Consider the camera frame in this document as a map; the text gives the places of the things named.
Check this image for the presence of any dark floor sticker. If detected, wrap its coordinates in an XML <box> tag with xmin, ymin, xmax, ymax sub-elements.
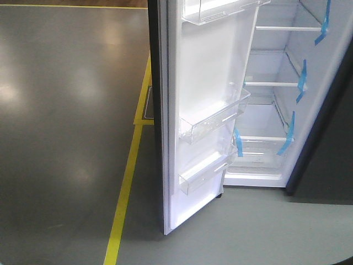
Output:
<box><xmin>142</xmin><ymin>86</ymin><xmax>154</xmax><ymax>120</ymax></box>

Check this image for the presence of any clear crisper drawer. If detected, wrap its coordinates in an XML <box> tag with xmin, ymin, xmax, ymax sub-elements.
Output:
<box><xmin>231</xmin><ymin>139</ymin><xmax>286</xmax><ymax>169</ymax></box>

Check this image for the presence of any clear middle door bin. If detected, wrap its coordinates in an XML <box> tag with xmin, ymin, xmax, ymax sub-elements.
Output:
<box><xmin>179</xmin><ymin>88</ymin><xmax>251</xmax><ymax>145</ymax></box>

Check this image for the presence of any clear upper door bin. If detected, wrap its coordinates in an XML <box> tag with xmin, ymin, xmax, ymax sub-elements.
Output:
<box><xmin>182</xmin><ymin>0</ymin><xmax>271</xmax><ymax>25</ymax></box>

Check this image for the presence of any clear door bin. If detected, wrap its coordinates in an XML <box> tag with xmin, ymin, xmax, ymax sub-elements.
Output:
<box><xmin>179</xmin><ymin>144</ymin><xmax>238</xmax><ymax>195</ymax></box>
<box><xmin>179</xmin><ymin>88</ymin><xmax>251</xmax><ymax>145</ymax></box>
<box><xmin>182</xmin><ymin>0</ymin><xmax>271</xmax><ymax>25</ymax></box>

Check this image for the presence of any open white fridge door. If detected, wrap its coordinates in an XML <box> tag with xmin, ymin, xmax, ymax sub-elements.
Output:
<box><xmin>148</xmin><ymin>1</ymin><xmax>267</xmax><ymax>235</ymax></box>

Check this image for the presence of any clear lower door bin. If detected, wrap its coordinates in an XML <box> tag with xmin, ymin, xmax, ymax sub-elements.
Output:
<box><xmin>179</xmin><ymin>144</ymin><xmax>238</xmax><ymax>195</ymax></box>

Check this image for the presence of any dark grey side-by-side fridge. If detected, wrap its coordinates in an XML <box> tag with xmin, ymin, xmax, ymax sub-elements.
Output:
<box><xmin>224</xmin><ymin>1</ymin><xmax>352</xmax><ymax>194</ymax></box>

